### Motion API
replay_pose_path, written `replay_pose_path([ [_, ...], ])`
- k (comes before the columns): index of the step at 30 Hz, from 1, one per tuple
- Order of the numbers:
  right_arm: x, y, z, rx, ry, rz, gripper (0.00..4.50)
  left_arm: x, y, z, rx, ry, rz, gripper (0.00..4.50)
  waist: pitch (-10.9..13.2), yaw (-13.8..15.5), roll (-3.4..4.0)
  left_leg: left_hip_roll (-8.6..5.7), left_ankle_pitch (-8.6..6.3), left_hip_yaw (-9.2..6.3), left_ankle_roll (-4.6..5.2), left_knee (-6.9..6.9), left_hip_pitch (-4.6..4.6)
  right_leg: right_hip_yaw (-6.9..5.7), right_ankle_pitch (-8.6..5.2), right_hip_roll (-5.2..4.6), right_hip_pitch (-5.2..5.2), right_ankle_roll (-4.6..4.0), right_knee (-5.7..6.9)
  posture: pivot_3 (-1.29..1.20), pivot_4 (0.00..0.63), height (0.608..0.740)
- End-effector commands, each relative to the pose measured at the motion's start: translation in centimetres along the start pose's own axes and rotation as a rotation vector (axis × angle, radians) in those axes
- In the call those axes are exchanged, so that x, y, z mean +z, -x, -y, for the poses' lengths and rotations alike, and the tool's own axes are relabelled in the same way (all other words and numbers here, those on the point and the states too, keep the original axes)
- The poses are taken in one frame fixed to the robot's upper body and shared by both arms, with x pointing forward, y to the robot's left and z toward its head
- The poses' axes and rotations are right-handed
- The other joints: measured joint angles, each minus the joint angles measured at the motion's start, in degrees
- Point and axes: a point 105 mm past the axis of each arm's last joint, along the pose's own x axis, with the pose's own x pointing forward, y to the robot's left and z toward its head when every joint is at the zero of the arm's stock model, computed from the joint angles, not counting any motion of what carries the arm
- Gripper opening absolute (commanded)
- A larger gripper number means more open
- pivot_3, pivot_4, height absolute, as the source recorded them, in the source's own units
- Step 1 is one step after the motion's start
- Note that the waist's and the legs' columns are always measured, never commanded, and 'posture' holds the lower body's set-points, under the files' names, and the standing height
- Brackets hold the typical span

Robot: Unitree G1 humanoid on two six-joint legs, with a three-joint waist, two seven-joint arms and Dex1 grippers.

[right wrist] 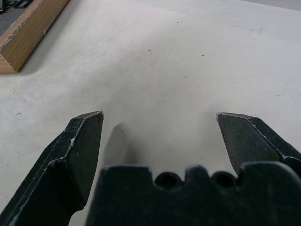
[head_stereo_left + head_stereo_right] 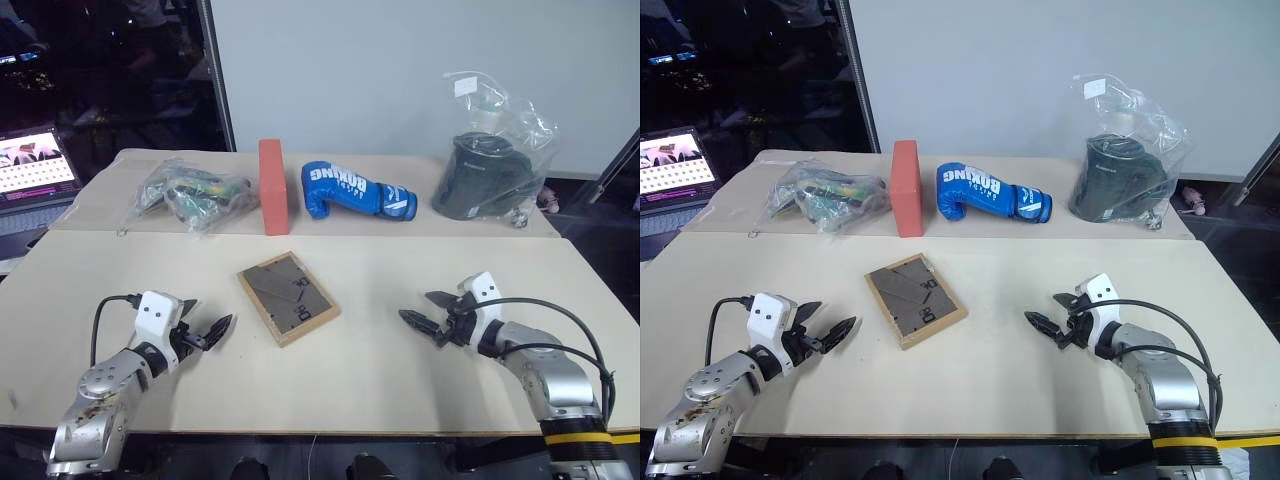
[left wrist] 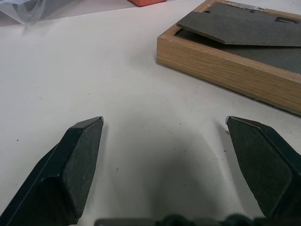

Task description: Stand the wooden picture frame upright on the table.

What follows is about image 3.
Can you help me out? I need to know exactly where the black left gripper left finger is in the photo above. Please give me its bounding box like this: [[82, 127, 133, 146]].
[[0, 116, 104, 226]]

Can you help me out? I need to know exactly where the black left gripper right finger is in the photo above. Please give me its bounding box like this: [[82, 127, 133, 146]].
[[225, 115, 301, 219]]

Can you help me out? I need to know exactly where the clear plastic bag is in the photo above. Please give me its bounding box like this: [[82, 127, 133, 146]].
[[0, 0, 48, 26]]

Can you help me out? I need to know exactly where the orange block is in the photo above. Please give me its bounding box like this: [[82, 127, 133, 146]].
[[128, 0, 165, 8]]

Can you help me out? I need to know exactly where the wooden picture frame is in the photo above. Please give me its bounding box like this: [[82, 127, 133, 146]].
[[157, 0, 301, 116]]

